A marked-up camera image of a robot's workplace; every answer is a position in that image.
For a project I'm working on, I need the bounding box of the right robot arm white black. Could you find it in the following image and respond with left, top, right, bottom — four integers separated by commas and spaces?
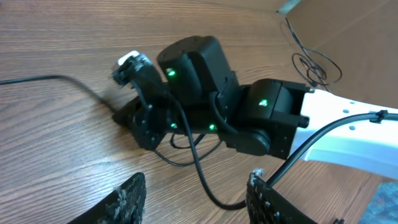
112, 36, 397, 179

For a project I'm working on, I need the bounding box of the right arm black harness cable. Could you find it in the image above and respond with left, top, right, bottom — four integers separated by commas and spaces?
129, 77, 398, 212

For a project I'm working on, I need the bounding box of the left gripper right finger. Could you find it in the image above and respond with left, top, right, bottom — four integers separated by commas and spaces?
246, 169, 317, 224

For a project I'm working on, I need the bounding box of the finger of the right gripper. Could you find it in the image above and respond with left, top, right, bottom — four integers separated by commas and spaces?
112, 96, 146, 128

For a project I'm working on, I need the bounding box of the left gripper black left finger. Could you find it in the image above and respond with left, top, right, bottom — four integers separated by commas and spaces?
68, 172, 146, 224

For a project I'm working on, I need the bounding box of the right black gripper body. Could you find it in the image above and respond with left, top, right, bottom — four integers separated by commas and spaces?
129, 96, 186, 151

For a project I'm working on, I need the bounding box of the black usb cable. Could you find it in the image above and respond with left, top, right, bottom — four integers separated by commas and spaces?
284, 17, 343, 93
0, 74, 119, 114

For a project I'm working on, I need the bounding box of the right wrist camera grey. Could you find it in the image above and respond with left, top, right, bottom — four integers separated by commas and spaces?
111, 50, 153, 86

